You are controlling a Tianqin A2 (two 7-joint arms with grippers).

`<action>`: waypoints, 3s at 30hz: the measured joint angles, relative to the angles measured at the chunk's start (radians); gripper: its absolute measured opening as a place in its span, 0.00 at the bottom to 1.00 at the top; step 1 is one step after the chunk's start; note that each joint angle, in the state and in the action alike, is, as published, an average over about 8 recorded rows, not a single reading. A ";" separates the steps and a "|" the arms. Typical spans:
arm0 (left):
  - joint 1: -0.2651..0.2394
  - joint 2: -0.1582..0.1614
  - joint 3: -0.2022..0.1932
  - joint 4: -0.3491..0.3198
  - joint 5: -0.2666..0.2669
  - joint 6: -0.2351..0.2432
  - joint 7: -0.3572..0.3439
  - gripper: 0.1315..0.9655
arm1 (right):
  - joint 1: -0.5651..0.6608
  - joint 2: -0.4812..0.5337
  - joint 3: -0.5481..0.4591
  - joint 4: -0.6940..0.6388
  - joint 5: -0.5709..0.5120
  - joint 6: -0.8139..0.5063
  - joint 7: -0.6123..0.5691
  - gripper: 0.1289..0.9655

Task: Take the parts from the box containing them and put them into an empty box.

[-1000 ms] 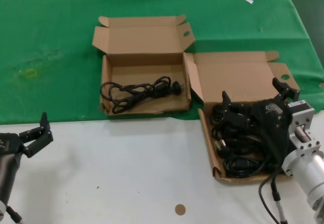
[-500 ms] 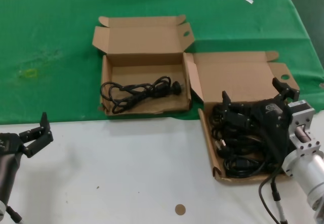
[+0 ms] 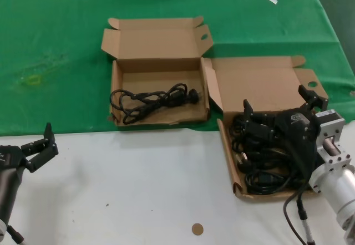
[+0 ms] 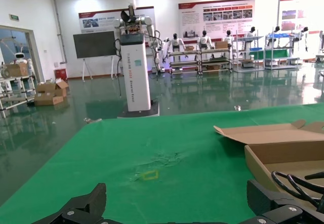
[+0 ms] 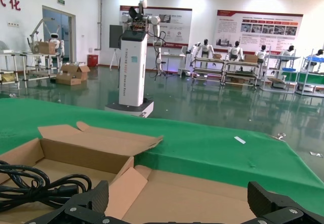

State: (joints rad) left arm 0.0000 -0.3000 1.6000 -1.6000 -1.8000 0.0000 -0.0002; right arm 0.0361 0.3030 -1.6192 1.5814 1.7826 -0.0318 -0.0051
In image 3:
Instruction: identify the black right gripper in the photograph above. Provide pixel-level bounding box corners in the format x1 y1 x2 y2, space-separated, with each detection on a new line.
242 84 329 175

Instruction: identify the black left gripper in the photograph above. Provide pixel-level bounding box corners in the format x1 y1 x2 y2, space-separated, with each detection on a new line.
0 122 60 173

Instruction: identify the black power cable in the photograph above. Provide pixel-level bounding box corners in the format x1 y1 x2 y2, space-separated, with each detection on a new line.
109 83 205 125

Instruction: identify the open cardboard box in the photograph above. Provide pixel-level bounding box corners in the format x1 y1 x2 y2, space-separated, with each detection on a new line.
201 55 329 201
100 16 214 126

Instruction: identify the green table cloth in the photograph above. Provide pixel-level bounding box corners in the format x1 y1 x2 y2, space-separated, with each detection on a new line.
0 0 355 136

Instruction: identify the yellow green ring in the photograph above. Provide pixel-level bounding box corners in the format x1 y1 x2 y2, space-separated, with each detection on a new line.
26 74 42 86

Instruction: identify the tangle of black power cables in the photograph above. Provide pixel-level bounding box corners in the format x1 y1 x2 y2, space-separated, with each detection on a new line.
229 114 317 196

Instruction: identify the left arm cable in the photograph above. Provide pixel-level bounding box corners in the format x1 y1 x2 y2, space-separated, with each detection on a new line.
7 224 26 245

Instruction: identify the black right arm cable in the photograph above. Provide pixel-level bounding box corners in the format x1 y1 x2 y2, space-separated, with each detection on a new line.
282 188 310 245

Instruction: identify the silver tipped right arm cable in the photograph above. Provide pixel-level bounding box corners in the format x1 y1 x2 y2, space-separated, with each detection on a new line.
296 195 316 245

